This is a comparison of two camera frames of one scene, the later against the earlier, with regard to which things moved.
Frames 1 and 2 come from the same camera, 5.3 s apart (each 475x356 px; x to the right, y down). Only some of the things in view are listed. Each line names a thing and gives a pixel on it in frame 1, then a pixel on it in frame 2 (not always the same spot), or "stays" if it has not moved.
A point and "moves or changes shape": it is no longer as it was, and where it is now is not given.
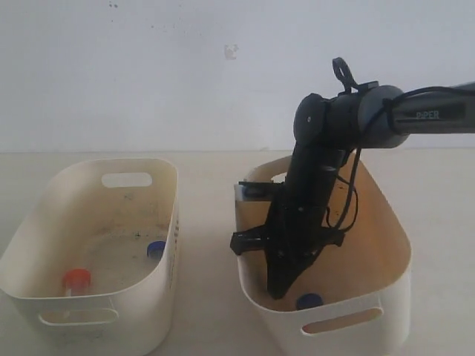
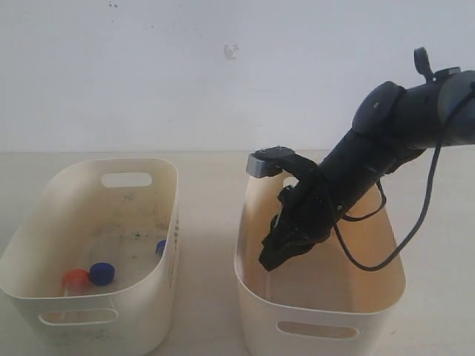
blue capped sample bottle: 155,250 moves or changes shape
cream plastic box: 354,300 moves or changes shape
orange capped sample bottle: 77,282 stays
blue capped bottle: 309,300 to 102,274
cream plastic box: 100,216 stays
